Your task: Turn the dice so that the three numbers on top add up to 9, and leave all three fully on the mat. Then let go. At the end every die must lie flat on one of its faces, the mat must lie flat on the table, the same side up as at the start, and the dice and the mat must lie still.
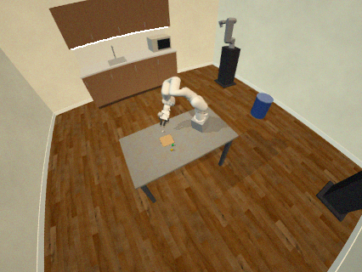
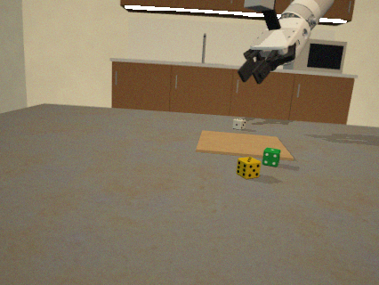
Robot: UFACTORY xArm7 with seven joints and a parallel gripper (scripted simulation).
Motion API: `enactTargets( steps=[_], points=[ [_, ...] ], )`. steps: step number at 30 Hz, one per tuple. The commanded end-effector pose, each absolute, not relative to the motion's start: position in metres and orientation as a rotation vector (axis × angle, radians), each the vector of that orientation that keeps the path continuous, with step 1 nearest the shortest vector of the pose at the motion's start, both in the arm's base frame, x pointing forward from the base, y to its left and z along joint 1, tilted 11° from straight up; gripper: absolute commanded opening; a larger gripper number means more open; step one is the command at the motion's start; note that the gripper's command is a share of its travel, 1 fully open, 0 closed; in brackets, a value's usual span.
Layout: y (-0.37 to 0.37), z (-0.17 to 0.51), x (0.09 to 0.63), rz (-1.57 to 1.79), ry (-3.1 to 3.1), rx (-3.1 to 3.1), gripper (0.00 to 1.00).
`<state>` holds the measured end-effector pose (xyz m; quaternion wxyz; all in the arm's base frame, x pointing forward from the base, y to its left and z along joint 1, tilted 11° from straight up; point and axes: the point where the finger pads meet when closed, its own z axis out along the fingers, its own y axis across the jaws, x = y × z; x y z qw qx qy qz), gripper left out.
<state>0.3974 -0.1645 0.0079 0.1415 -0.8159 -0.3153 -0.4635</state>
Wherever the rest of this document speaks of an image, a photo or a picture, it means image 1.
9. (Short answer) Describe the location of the tan mat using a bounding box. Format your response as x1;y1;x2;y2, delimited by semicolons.
159;134;175;147

